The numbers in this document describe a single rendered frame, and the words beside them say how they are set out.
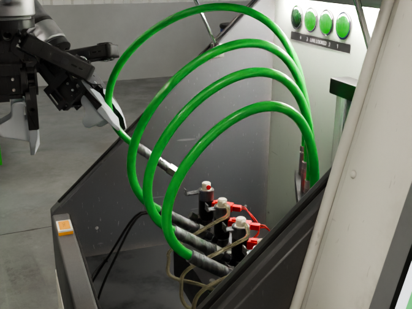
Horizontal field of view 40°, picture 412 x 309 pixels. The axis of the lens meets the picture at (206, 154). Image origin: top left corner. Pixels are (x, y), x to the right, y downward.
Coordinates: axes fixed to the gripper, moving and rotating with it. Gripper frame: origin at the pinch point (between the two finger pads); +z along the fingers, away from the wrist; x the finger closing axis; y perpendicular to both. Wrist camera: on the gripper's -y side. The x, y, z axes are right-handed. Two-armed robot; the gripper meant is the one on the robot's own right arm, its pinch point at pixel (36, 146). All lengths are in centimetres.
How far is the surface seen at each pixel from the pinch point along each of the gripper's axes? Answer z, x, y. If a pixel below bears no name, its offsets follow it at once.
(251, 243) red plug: 13.7, 17.7, -30.0
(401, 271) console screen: 0, 51, -30
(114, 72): -8.6, -13.3, -15.6
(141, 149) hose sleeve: 6.4, -11.4, -19.8
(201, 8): -20.1, -7.2, -30.4
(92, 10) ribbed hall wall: 30, -651, -109
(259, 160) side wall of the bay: 19, -31, -54
